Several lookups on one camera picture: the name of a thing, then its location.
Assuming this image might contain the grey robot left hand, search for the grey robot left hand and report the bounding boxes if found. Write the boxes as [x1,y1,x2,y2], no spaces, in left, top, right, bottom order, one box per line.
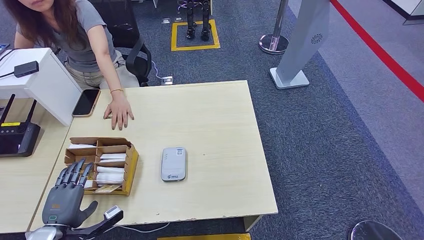
[42,158,99,229]

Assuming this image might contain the person's left hand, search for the person's left hand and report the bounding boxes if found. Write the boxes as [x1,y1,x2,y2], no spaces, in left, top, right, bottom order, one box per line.
[103,94,135,131]

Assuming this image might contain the patterned brown card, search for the patterned brown card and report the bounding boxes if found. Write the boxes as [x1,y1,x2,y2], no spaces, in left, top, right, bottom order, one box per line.
[93,184,122,194]

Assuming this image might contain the cardboard card organizer box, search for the cardboard card organizer box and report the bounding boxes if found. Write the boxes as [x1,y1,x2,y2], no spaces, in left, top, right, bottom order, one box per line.
[63,136,140,197]

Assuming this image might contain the person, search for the person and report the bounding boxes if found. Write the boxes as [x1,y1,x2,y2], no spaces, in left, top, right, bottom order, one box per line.
[3,0,140,131]

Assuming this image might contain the grey card reader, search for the grey card reader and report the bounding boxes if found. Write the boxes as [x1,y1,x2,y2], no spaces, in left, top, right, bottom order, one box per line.
[160,147,188,182]

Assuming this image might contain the black smartphone, tan case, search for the black smartphone, tan case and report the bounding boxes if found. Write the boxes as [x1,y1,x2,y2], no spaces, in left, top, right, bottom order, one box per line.
[71,88,101,118]

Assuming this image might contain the black office chair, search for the black office chair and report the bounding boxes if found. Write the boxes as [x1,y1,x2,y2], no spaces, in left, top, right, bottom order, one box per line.
[87,0,153,88]

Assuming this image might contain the white box stand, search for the white box stand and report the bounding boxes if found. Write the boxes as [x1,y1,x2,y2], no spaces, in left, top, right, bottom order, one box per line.
[0,47,83,127]

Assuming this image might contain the black router with antennas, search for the black router with antennas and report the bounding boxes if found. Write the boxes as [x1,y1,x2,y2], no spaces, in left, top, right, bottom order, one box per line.
[0,93,41,158]

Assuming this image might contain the yellow floor tape square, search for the yellow floor tape square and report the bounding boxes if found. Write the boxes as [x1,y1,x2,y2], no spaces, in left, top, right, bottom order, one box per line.
[170,19,221,52]

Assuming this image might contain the black adapter box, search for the black adapter box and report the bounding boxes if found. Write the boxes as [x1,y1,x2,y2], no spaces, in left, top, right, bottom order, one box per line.
[13,60,40,79]

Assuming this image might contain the black humanoid robot legs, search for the black humanoid robot legs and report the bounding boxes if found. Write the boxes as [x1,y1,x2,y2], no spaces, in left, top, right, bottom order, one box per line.
[184,0,213,42]

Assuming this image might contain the yellow floor mat edge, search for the yellow floor mat edge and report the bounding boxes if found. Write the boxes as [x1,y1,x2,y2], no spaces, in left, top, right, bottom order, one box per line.
[157,233,252,240]

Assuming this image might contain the desk leg panel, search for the desk leg panel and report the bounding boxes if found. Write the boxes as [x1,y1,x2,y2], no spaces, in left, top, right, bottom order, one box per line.
[243,215,264,233]

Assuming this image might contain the grey kiosk stand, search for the grey kiosk stand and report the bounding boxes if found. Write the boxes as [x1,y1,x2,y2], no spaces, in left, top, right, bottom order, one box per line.
[269,0,332,91]

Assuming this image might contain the round chrome base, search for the round chrome base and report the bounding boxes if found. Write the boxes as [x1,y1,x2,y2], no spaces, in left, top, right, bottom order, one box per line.
[348,220,403,240]

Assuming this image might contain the white floor cable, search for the white floor cable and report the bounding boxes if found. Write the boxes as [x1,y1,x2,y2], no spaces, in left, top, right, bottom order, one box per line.
[151,60,165,80]

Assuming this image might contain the white cable under desk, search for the white cable under desk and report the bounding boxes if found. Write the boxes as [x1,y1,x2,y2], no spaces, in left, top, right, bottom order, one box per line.
[109,221,171,236]

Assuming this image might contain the chrome stanchion post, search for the chrome stanchion post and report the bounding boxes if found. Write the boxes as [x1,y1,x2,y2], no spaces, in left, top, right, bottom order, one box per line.
[258,0,290,55]

